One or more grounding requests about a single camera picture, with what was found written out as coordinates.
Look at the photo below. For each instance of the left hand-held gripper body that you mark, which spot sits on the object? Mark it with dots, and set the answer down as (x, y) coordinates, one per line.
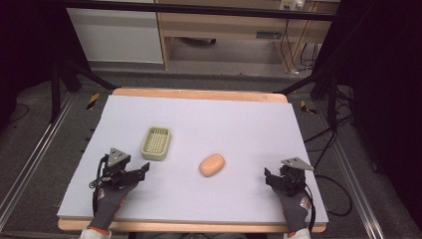
(116, 166)

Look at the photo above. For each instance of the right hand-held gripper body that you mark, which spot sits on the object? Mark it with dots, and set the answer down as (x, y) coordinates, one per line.
(292, 177)

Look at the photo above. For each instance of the person's right hand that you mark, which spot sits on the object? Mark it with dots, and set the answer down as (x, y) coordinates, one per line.
(295, 209)

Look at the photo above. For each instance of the person's left hand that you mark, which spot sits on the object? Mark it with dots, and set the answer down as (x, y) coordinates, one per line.
(111, 204)

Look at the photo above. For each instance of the pale green soap dish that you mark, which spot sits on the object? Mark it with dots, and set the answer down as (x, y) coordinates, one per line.
(156, 143)

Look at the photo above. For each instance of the orange soap bar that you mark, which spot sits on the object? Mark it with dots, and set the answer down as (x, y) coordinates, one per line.
(212, 165)

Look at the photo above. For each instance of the white foam mat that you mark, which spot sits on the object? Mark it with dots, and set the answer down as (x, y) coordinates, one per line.
(212, 132)

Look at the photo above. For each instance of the yellow black floor tape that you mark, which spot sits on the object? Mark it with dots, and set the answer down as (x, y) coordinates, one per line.
(93, 101)
(307, 108)

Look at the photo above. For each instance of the wooden table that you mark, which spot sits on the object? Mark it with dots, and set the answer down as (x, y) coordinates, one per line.
(199, 94)

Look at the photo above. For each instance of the black metal stand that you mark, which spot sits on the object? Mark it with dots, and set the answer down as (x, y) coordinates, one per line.
(56, 89)
(328, 89)

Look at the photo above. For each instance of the white cabinet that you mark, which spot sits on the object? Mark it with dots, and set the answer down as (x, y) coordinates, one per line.
(116, 36)

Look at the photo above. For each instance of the wooden desk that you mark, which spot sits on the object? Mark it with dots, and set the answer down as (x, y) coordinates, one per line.
(225, 26)

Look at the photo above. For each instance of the white power strip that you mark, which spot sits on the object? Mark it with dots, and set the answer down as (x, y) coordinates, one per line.
(292, 4)

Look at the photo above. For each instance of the aluminium floor rail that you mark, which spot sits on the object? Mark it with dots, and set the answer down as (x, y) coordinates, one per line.
(33, 152)
(355, 186)

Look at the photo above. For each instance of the black frame crossbar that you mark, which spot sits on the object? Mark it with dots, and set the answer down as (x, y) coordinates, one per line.
(199, 9)

